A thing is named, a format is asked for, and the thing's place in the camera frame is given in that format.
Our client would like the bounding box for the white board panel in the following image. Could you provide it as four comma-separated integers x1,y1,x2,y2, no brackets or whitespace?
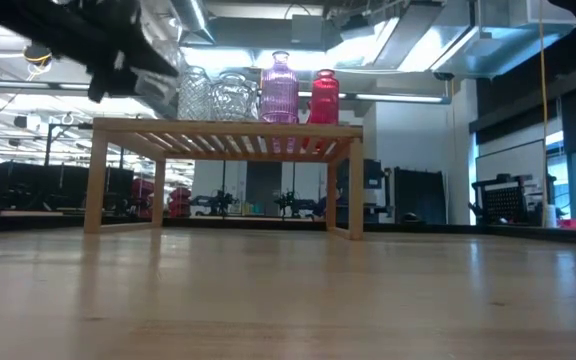
475,139,547,182

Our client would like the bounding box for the black equipment rack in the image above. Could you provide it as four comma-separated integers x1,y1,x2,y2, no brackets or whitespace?
336,158,394,224

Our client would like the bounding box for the black perforated cart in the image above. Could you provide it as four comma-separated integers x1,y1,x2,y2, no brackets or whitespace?
469,172,544,227

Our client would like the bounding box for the silver round air duct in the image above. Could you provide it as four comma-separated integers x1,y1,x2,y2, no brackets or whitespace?
137,0,215,86

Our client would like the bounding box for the red tool cabinet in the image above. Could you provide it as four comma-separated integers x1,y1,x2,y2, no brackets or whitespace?
167,185,193,219
132,177,155,219

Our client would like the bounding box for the wide ribbed pink glass vase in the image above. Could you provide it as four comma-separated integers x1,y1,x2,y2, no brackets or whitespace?
259,50,301,154

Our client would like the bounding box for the white paper roll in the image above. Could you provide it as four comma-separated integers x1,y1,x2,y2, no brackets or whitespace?
544,202,560,230

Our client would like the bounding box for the black workstation frame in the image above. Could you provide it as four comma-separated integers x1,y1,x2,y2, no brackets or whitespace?
0,160,135,214

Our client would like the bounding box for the grey ceiling unit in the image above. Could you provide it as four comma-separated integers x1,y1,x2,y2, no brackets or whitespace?
291,13,342,51

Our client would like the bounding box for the silver rectangular air duct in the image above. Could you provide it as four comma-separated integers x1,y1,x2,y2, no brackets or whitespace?
372,0,576,79

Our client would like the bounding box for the diamond-cut clear glass vase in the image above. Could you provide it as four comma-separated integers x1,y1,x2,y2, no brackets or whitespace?
209,71,260,123

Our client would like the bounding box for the yellow black cable reel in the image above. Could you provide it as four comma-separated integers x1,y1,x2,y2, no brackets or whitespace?
22,43,54,67

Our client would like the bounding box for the long ceiling light strip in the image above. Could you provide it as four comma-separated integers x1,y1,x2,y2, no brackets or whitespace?
0,78,452,105

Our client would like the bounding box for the square red glass vase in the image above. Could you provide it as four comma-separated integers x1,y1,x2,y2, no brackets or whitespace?
301,68,340,152

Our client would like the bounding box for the wooden slatted shelf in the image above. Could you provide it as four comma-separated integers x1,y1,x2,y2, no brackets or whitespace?
83,117,365,242

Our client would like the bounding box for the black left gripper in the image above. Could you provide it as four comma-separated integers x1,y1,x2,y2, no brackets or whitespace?
42,0,179,104

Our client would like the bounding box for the black panel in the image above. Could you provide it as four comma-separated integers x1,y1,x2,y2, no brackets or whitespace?
392,167,448,225

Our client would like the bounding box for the tall gridded clear glass vase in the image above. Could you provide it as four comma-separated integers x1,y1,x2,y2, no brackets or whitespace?
176,65,213,121

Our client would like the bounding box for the grey door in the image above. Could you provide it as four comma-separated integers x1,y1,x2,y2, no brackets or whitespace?
245,160,283,217

